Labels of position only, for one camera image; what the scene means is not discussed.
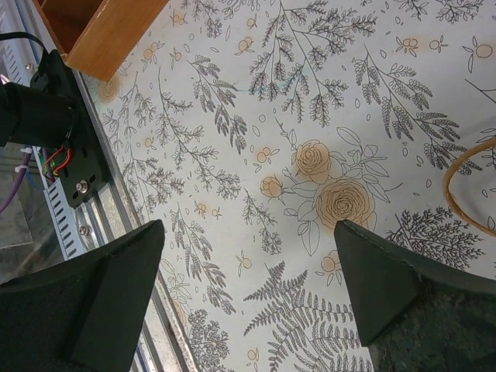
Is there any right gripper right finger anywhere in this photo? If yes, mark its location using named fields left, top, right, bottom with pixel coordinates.
left=334, top=220, right=495, bottom=371

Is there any white slotted cable duct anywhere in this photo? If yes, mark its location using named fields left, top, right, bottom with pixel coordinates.
left=1, top=1, right=86, bottom=260

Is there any floral table mat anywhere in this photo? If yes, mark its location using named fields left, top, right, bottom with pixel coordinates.
left=86, top=1, right=495, bottom=371

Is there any wooden organizer tray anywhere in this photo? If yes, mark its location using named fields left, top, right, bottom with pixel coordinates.
left=33, top=0, right=168, bottom=81

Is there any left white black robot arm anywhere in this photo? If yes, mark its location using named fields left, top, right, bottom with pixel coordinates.
left=1, top=82, right=78, bottom=148

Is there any red paper bag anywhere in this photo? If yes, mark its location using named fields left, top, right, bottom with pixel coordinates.
left=442, top=136, right=495, bottom=237

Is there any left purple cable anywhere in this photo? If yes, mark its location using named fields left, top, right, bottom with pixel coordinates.
left=0, top=153, right=34, bottom=214

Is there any aluminium front rail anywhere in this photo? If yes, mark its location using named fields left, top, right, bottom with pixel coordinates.
left=72, top=71, right=198, bottom=371

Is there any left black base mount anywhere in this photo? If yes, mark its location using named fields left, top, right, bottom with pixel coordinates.
left=30, top=50, right=110, bottom=208

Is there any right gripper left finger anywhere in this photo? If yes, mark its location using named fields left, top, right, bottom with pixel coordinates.
left=1, top=220, right=164, bottom=371

